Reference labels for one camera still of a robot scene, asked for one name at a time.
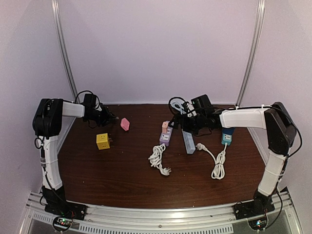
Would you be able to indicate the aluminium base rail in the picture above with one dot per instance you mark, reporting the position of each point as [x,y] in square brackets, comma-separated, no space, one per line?
[218,219]

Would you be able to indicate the teal blue socket box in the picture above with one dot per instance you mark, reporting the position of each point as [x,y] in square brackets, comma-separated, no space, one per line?
[226,137]

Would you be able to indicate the aluminium frame post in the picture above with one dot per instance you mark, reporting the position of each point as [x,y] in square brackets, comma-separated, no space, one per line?
[259,20]
[62,46]

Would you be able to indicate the light blue power strip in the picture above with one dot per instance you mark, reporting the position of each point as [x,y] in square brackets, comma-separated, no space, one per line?
[188,142]

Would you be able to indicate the pink flat adapter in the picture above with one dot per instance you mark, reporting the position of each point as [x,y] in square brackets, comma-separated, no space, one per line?
[125,124]

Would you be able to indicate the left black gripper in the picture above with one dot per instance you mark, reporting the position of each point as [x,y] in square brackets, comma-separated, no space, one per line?
[107,116]

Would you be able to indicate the pink charger plug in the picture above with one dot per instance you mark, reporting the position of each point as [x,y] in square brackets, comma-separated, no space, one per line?
[165,127]

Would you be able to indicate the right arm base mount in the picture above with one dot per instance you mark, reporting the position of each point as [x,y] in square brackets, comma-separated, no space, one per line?
[260,205]

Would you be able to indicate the yellow cube adapter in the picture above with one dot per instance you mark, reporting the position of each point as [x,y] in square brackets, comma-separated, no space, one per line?
[103,141]

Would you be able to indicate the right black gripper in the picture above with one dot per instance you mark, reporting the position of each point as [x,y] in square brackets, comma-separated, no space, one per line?
[177,118]

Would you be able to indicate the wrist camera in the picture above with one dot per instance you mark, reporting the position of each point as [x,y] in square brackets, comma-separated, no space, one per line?
[90,101]
[202,104]

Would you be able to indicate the left aluminium frame post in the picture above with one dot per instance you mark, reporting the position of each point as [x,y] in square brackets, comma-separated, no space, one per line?
[62,46]

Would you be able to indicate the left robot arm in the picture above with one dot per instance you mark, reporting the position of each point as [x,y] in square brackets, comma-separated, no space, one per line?
[47,124]

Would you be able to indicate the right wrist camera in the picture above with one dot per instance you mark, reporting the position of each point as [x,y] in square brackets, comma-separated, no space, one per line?
[202,104]

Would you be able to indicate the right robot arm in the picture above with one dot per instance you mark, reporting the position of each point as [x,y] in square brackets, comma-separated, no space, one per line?
[275,119]

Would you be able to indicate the purple power strip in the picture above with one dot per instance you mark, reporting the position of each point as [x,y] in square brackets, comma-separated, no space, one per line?
[165,138]

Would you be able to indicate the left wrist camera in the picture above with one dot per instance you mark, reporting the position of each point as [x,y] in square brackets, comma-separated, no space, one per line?
[90,101]

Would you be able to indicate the right aluminium frame post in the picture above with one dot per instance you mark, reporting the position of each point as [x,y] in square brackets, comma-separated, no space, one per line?
[259,20]

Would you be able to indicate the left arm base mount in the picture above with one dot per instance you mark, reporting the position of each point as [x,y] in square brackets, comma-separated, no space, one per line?
[57,204]

